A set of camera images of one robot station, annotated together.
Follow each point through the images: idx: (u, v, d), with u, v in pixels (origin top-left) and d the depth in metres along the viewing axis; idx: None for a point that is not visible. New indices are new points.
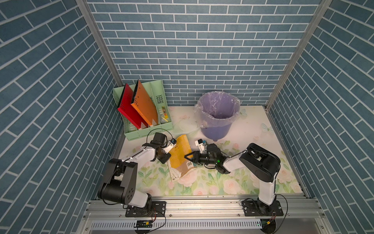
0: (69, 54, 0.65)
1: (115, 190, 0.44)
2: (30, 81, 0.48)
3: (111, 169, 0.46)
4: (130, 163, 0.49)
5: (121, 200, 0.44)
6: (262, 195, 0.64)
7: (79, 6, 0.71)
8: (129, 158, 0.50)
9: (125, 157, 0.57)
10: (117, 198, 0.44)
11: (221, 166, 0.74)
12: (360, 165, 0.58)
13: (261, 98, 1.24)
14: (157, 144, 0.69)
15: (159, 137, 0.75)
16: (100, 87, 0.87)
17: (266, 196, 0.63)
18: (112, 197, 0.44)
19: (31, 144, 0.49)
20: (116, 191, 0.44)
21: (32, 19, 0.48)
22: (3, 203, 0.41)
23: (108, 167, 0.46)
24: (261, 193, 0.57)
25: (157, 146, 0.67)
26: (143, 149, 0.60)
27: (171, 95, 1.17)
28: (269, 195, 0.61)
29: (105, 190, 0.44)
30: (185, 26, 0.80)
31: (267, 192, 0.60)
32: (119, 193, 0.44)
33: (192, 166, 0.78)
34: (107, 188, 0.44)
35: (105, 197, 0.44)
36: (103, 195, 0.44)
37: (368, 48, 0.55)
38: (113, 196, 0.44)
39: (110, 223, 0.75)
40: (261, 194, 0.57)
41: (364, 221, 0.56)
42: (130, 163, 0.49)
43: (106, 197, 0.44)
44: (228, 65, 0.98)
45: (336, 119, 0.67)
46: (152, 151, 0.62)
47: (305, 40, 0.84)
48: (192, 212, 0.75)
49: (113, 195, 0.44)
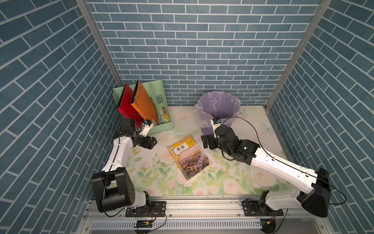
0: (69, 54, 0.65)
1: (116, 197, 0.43)
2: (30, 81, 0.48)
3: (98, 184, 0.41)
4: (117, 169, 0.44)
5: (126, 202, 0.43)
6: (271, 201, 0.63)
7: (79, 6, 0.71)
8: (113, 165, 0.45)
9: (110, 164, 0.46)
10: (121, 202, 0.43)
11: (238, 151, 0.54)
12: (360, 165, 0.58)
13: (261, 98, 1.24)
14: (129, 129, 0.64)
15: (129, 123, 0.68)
16: (100, 87, 0.87)
17: (277, 204, 0.60)
18: (116, 204, 0.43)
19: (31, 144, 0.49)
20: (118, 197, 0.43)
21: (31, 19, 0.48)
22: (3, 203, 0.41)
23: (95, 184, 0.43)
24: (274, 200, 0.61)
25: (129, 134, 0.60)
26: (118, 145, 0.54)
27: (171, 95, 1.17)
28: (282, 204, 0.58)
29: (106, 202, 0.42)
30: (185, 27, 0.80)
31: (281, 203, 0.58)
32: (121, 196, 0.43)
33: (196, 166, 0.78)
34: (107, 199, 0.43)
35: (108, 206, 0.42)
36: (106, 207, 0.42)
37: (368, 48, 0.55)
38: (116, 203, 0.43)
39: (110, 223, 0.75)
40: (270, 199, 0.64)
41: (364, 222, 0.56)
42: (117, 169, 0.44)
43: (109, 207, 0.42)
44: (228, 65, 0.98)
45: (336, 119, 0.67)
46: (127, 141, 0.56)
47: (305, 40, 0.84)
48: (192, 212, 0.75)
49: (117, 201, 0.43)
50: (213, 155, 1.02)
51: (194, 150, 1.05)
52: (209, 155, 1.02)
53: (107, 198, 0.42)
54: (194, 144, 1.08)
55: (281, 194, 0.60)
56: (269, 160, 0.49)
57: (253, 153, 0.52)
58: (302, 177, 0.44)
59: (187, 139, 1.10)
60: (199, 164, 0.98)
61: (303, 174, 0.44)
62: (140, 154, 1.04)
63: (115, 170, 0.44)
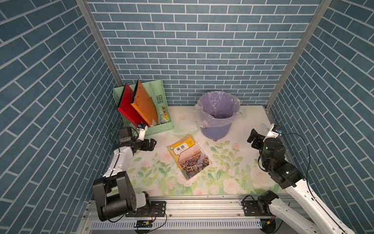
0: (69, 54, 0.65)
1: (117, 203, 0.42)
2: (30, 81, 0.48)
3: (99, 190, 0.41)
4: (118, 174, 0.44)
5: (127, 207, 0.42)
6: (277, 210, 0.62)
7: (79, 6, 0.71)
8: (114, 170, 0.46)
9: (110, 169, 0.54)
10: (122, 208, 0.42)
11: (278, 172, 0.52)
12: (360, 165, 0.58)
13: (261, 98, 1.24)
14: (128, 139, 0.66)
15: (126, 131, 0.68)
16: (100, 87, 0.87)
17: (280, 215, 0.61)
18: (117, 210, 0.42)
19: (31, 144, 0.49)
20: (119, 204, 0.42)
21: (31, 19, 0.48)
22: (3, 203, 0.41)
23: (97, 189, 0.41)
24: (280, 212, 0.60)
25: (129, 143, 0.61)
26: (118, 153, 0.55)
27: (171, 95, 1.17)
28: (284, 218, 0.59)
29: (107, 208, 0.41)
30: (185, 27, 0.80)
31: (287, 219, 0.58)
32: (122, 202, 0.42)
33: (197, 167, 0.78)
34: (108, 205, 0.42)
35: (109, 213, 0.41)
36: (107, 214, 0.41)
37: (368, 48, 0.55)
38: (117, 210, 0.42)
39: (110, 223, 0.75)
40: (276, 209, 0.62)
41: (364, 221, 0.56)
42: (118, 174, 0.44)
43: (110, 213, 0.41)
44: (228, 65, 0.98)
45: (336, 119, 0.67)
46: (128, 149, 0.57)
47: (305, 40, 0.84)
48: (192, 212, 0.75)
49: (118, 208, 0.42)
50: (213, 155, 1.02)
51: (194, 150, 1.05)
52: (209, 155, 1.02)
53: (108, 204, 0.41)
54: (194, 144, 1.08)
55: (296, 216, 0.56)
56: (308, 197, 0.46)
57: (293, 184, 0.48)
58: (337, 233, 0.41)
59: (188, 139, 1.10)
60: (199, 164, 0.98)
61: (339, 229, 0.41)
62: (140, 154, 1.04)
63: (116, 175, 0.44)
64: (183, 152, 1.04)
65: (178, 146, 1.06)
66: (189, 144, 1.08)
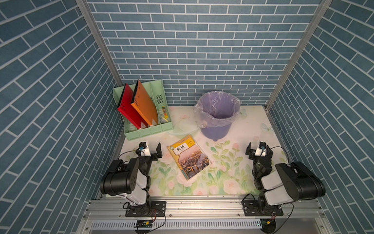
0: (69, 54, 0.65)
1: (117, 181, 0.46)
2: (30, 81, 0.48)
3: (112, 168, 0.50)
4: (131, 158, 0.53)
5: (125, 186, 0.45)
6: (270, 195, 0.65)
7: (79, 6, 0.71)
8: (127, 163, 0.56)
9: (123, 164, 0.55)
10: (121, 186, 0.45)
11: (259, 181, 0.71)
12: (360, 165, 0.58)
13: (261, 98, 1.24)
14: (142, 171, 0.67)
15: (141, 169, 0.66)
16: (100, 87, 0.87)
17: (273, 198, 0.62)
18: (116, 187, 0.45)
19: (30, 143, 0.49)
20: (119, 182, 0.45)
21: (31, 19, 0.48)
22: (3, 203, 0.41)
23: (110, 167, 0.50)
24: (272, 197, 0.63)
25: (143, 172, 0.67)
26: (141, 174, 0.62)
27: (171, 95, 1.17)
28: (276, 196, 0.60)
29: (108, 184, 0.45)
30: (185, 26, 0.80)
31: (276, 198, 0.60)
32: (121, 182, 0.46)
33: (199, 165, 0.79)
34: (109, 182, 0.45)
35: (109, 189, 0.45)
36: (108, 189, 0.45)
37: (368, 48, 0.55)
38: (117, 186, 0.45)
39: (111, 223, 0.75)
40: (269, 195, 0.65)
41: (364, 222, 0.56)
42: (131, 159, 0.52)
43: (110, 189, 0.45)
44: (228, 65, 0.98)
45: (336, 119, 0.67)
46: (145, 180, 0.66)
47: (305, 40, 0.84)
48: (192, 212, 0.75)
49: (117, 185, 0.45)
50: (213, 155, 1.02)
51: (194, 150, 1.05)
52: (209, 155, 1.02)
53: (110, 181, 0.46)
54: (194, 144, 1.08)
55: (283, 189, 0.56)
56: None
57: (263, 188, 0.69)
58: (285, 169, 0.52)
59: (188, 138, 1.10)
60: (199, 164, 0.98)
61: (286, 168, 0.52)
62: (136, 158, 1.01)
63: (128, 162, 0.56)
64: (185, 153, 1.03)
65: (178, 146, 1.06)
66: (189, 144, 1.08)
